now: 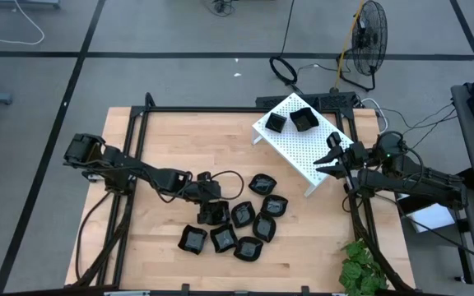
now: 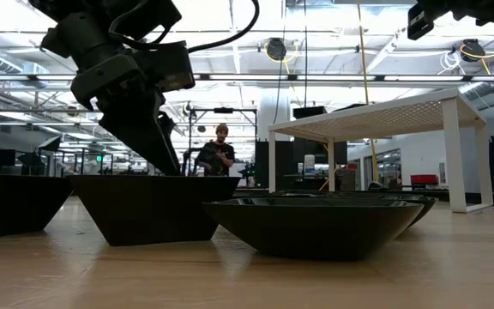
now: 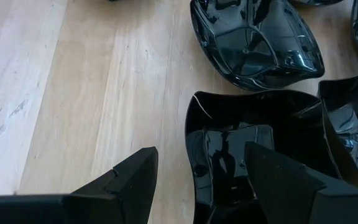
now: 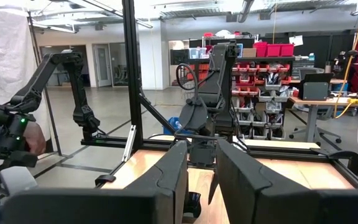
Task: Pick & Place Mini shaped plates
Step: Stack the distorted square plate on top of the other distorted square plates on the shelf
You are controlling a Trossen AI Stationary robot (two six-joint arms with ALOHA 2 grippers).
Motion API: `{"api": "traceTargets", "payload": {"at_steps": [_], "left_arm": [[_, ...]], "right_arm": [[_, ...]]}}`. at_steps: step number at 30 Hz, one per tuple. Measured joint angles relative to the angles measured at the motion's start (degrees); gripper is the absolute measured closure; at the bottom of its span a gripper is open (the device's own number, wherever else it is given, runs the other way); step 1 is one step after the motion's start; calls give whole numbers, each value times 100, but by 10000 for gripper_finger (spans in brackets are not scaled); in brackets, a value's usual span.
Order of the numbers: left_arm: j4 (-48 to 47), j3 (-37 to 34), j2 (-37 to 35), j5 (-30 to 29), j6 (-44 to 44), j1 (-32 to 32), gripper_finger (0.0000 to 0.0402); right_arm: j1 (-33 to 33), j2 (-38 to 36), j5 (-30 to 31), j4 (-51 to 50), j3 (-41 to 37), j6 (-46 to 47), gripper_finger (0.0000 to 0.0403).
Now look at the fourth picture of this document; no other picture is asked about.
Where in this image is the shelf with red bins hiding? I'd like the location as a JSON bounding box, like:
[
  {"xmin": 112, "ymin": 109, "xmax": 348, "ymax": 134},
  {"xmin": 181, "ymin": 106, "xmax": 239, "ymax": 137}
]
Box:
[{"xmin": 231, "ymin": 40, "xmax": 295, "ymax": 141}]

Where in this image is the silver metal strip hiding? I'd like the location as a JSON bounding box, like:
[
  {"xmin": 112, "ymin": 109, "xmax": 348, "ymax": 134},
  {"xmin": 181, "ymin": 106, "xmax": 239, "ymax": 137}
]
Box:
[{"xmin": 122, "ymin": 124, "xmax": 137, "ymax": 163}]

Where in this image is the white door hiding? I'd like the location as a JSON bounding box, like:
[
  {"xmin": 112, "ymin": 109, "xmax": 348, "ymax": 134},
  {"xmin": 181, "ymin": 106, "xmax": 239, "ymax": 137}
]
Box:
[{"xmin": 93, "ymin": 43, "xmax": 113, "ymax": 88}]

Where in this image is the grey office chair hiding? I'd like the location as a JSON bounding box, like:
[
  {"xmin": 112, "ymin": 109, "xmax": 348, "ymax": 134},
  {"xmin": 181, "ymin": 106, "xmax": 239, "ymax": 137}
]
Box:
[{"xmin": 289, "ymin": 67, "xmax": 343, "ymax": 144}]

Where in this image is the black clamp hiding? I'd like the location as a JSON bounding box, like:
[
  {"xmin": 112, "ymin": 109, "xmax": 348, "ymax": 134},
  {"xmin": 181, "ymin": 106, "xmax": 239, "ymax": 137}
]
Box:
[
  {"xmin": 94, "ymin": 174, "xmax": 117, "ymax": 187},
  {"xmin": 311, "ymin": 148, "xmax": 358, "ymax": 177}
]

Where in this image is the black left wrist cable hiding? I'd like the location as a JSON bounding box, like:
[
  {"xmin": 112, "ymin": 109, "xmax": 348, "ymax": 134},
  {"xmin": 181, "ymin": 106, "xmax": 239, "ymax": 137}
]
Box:
[{"xmin": 175, "ymin": 62, "xmax": 200, "ymax": 103}]

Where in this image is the yellow cable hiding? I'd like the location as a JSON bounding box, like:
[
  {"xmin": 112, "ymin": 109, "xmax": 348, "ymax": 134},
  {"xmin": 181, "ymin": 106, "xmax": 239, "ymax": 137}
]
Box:
[{"xmin": 333, "ymin": 0, "xmax": 358, "ymax": 119}]

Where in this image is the red storage bin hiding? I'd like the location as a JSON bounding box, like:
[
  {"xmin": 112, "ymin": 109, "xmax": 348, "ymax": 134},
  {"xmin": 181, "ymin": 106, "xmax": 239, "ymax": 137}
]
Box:
[
  {"xmin": 266, "ymin": 44, "xmax": 282, "ymax": 58},
  {"xmin": 280, "ymin": 44, "xmax": 295, "ymax": 57},
  {"xmin": 253, "ymin": 42, "xmax": 269, "ymax": 58}
]

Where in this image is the white curtain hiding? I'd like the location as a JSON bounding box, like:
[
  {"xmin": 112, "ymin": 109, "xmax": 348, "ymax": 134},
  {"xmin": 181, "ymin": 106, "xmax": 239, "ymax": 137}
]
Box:
[{"xmin": 0, "ymin": 6, "xmax": 51, "ymax": 147}]

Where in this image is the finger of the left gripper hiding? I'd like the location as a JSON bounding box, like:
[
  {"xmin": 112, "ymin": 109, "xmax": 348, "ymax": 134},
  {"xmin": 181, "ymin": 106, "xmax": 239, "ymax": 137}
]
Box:
[{"xmin": 208, "ymin": 169, "xmax": 219, "ymax": 205}]

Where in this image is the white paper sign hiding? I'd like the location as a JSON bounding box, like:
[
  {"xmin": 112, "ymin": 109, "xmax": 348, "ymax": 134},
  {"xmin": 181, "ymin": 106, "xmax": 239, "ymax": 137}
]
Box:
[{"xmin": 289, "ymin": 35, "xmax": 305, "ymax": 47}]

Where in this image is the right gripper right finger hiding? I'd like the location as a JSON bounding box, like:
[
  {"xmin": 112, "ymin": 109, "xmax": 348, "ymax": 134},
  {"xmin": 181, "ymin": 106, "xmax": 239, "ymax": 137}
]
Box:
[{"xmin": 216, "ymin": 139, "xmax": 319, "ymax": 224}]

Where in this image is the wooden desk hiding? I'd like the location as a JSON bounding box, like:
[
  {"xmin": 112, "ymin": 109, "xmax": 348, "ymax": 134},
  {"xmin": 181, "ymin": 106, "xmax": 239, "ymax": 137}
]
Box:
[{"xmin": 289, "ymin": 92, "xmax": 358, "ymax": 108}]

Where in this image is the blue bag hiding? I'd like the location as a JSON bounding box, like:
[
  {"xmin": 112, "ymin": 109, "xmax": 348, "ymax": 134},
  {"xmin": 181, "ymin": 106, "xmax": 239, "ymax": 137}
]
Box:
[{"xmin": 163, "ymin": 116, "xmax": 185, "ymax": 136}]

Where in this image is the white seat cushion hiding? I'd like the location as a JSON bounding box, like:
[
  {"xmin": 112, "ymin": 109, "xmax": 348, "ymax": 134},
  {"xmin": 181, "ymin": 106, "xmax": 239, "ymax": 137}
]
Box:
[{"xmin": 0, "ymin": 166, "xmax": 39, "ymax": 200}]

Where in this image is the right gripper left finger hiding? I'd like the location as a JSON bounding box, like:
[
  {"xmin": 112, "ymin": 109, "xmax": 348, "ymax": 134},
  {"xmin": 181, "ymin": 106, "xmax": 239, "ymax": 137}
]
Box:
[{"xmin": 126, "ymin": 140, "xmax": 188, "ymax": 224}]

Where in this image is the person's hand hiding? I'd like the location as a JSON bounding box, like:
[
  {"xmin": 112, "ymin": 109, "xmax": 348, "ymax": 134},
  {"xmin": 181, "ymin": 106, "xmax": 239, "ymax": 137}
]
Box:
[{"xmin": 23, "ymin": 121, "xmax": 47, "ymax": 156}]

